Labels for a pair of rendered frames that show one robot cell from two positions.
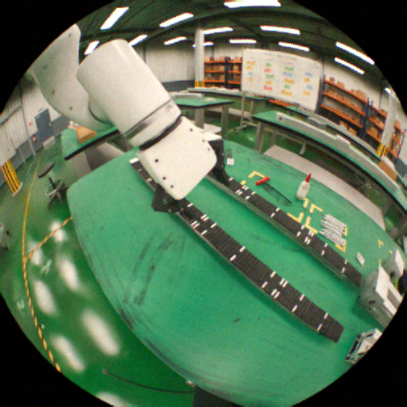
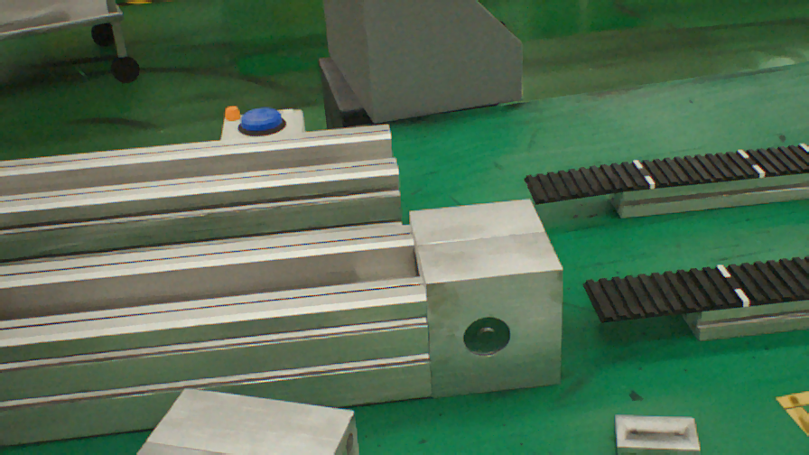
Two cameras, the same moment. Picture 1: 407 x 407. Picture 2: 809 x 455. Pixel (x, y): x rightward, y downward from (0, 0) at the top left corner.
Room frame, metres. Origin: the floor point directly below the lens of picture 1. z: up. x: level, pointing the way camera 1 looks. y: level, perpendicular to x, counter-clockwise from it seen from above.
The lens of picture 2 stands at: (0.25, -1.02, 1.21)
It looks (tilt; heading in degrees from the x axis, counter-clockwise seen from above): 29 degrees down; 127
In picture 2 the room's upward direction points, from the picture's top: 4 degrees counter-clockwise
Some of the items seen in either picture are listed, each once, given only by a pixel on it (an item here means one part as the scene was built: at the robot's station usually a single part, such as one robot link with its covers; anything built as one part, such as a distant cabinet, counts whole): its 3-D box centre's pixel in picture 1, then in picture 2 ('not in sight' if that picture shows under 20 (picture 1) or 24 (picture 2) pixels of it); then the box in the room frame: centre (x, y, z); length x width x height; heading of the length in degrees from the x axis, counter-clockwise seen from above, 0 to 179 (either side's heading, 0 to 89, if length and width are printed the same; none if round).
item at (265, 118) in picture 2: not in sight; (261, 123); (-0.40, -0.41, 0.84); 0.04 x 0.04 x 0.02
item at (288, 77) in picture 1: (277, 97); not in sight; (2.89, -1.33, 0.97); 1.50 x 0.50 x 1.95; 48
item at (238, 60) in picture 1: (249, 77); not in sight; (10.78, -2.94, 1.57); 2.83 x 0.98 x 3.14; 48
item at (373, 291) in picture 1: (373, 292); (479, 286); (-0.07, -0.53, 0.83); 0.12 x 0.09 x 0.10; 132
